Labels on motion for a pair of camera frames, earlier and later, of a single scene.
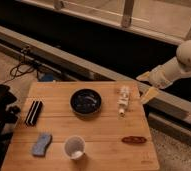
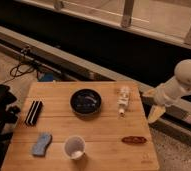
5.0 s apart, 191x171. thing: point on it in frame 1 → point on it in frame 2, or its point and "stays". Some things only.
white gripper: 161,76 → 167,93
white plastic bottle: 123,100 stays
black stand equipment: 2,116 stays
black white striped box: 33,113 stays
